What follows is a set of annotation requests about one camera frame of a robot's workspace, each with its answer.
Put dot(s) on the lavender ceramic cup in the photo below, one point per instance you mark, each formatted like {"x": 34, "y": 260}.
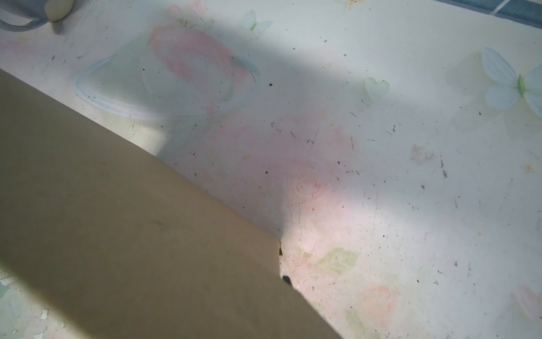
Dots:
{"x": 40, "y": 12}

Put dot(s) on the brown cardboard box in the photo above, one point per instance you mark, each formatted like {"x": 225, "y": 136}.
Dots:
{"x": 123, "y": 245}

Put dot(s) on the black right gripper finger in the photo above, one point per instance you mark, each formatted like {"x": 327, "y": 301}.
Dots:
{"x": 287, "y": 279}

